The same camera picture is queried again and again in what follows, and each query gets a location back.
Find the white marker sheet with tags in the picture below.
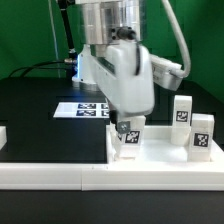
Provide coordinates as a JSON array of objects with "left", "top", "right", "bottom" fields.
[{"left": 53, "top": 102, "right": 109, "bottom": 119}]

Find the white U-shaped obstacle fence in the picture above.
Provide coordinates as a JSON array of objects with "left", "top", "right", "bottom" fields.
[{"left": 0, "top": 126, "right": 224, "bottom": 192}]

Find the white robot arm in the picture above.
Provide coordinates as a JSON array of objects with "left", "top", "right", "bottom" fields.
[{"left": 75, "top": 0, "right": 191, "bottom": 134}]

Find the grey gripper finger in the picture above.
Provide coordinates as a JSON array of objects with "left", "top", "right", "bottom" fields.
[
  {"left": 117, "top": 117, "right": 131, "bottom": 134},
  {"left": 106, "top": 99, "right": 117, "bottom": 125}
]

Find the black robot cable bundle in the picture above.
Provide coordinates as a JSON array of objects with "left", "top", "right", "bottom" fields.
[{"left": 7, "top": 0, "right": 78, "bottom": 78}]

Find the white square table top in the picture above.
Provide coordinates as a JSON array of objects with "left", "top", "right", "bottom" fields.
[{"left": 106, "top": 126, "right": 224, "bottom": 164}]

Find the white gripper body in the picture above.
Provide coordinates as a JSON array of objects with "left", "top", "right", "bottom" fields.
[{"left": 91, "top": 42, "right": 181, "bottom": 116}]

